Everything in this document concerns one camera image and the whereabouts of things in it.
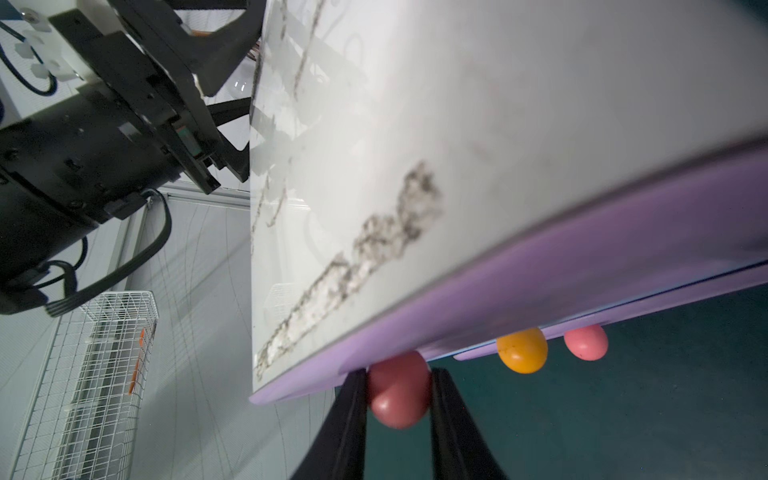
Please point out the purple top drawer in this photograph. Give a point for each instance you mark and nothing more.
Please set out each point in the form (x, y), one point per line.
(697, 234)

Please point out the orange spatula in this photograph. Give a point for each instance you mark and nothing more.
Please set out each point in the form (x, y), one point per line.
(139, 360)

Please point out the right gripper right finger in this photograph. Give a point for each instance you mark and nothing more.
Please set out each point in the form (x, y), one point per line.
(458, 449)

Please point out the purple bottom drawer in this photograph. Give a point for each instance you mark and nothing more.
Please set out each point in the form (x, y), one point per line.
(585, 342)

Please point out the blue drawer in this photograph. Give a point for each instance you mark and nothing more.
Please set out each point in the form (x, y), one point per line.
(525, 349)

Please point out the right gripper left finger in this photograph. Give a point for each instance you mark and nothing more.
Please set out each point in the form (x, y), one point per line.
(338, 451)

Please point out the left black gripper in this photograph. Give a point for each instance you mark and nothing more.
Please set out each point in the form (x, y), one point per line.
(142, 117)

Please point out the white drawer cabinet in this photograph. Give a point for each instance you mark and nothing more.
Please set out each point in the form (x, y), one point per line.
(395, 141)

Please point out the white wire basket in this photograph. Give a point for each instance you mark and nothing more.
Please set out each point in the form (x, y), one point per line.
(82, 424)

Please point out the purple drawer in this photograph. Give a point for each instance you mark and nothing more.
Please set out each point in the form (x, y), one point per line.
(697, 234)
(585, 342)

